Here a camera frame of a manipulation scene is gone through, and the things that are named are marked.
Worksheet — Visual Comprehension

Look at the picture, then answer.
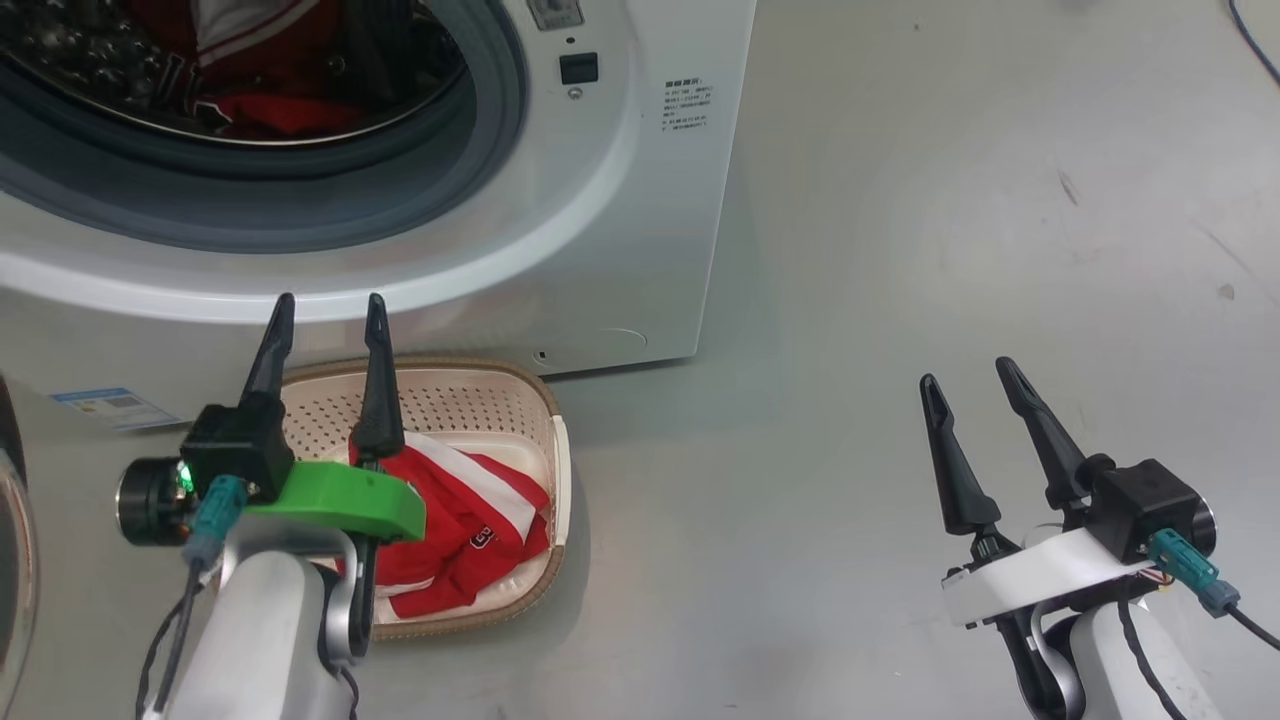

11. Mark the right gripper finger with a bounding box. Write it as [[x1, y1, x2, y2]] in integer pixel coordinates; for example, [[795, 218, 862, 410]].
[[919, 373, 1004, 538], [994, 356, 1093, 513]]

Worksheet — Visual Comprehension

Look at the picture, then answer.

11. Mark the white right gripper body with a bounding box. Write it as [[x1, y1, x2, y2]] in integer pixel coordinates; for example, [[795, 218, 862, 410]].
[[940, 525, 1158, 631]]

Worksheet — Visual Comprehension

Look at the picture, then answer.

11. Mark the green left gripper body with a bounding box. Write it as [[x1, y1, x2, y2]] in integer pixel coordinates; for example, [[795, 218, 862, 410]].
[[115, 456, 429, 544]]

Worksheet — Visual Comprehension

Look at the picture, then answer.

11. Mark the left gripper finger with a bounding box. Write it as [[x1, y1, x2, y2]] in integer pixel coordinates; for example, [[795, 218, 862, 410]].
[[238, 292, 298, 409], [349, 292, 407, 466]]

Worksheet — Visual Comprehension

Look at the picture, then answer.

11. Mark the red jersey with white stripes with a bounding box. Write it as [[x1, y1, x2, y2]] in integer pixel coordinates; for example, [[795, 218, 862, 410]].
[[338, 430, 554, 620]]

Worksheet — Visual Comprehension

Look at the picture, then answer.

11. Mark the red jersey numbered 78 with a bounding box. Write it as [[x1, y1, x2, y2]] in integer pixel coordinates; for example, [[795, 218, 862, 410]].
[[125, 0, 471, 141]]

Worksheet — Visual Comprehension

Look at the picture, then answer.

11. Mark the black glass washing machine door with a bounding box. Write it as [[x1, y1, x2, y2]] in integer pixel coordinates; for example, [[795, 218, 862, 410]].
[[0, 375, 41, 696]]

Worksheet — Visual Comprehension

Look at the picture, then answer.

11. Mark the cream perforated laundry basket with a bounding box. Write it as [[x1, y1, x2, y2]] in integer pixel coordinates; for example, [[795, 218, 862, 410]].
[[268, 355, 573, 641]]

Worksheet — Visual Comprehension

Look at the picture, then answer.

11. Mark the grey rubber door gasket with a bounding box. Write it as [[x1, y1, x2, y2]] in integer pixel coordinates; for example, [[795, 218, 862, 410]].
[[0, 0, 529, 256]]

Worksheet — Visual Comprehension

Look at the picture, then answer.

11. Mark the white front-load washing machine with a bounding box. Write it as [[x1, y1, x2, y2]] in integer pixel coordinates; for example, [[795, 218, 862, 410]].
[[0, 0, 758, 431]]

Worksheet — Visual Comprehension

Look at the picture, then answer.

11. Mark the blue energy label sticker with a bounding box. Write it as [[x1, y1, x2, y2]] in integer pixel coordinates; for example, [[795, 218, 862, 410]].
[[52, 386, 182, 432]]

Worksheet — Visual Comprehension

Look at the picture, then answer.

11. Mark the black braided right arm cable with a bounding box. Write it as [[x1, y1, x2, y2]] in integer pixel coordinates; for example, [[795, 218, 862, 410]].
[[1114, 598, 1193, 720]]

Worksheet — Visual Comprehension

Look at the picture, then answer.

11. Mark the teal left camera connector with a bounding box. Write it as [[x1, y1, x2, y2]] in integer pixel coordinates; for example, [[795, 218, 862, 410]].
[[182, 474, 250, 571]]

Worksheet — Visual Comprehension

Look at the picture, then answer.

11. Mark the teal camera connector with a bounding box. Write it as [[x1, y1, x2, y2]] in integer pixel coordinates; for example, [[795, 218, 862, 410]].
[[1147, 529, 1242, 619], [182, 474, 250, 571]]

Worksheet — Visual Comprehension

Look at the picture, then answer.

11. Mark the teal right camera connector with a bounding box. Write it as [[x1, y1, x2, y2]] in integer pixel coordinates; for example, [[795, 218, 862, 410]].
[[1147, 529, 1242, 619]]

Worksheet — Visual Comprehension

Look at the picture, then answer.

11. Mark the black right camera cable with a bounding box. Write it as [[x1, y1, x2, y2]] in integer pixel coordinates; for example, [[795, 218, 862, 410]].
[[1225, 600, 1280, 653]]

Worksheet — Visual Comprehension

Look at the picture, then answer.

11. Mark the black camera cable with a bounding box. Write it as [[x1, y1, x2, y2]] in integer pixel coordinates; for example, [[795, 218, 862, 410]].
[[134, 560, 207, 720], [1225, 600, 1280, 653]]

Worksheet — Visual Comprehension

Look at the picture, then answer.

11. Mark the black left camera cable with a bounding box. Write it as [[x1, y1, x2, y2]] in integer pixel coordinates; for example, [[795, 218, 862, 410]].
[[134, 560, 207, 720]]

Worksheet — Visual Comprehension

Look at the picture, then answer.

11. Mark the blue floor cable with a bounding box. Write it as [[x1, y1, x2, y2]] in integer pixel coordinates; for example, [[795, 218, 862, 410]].
[[1227, 0, 1280, 87]]

